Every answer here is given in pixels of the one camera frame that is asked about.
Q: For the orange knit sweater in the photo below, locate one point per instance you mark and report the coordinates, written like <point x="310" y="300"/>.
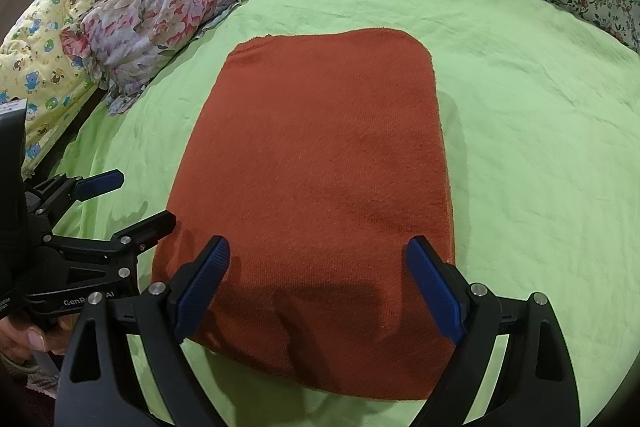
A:
<point x="320" y="187"/>

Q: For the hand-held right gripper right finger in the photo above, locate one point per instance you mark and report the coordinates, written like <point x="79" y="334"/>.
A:
<point x="435" y="292"/>

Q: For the pastel floral ruffled cloth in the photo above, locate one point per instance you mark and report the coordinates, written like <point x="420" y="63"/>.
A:
<point x="165" y="7"/>

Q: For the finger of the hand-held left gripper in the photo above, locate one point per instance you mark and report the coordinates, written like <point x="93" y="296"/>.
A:
<point x="150" y="227"/>
<point x="102" y="183"/>

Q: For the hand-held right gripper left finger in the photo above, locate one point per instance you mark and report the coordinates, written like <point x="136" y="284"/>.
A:
<point x="205" y="287"/>

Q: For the light green bed sheet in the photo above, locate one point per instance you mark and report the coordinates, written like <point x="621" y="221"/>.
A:
<point x="525" y="132"/>

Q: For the person's left hand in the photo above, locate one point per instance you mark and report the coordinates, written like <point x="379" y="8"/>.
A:
<point x="30" y="338"/>

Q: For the yellow bear print quilt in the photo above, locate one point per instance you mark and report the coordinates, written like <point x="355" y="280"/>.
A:
<point x="50" y="32"/>

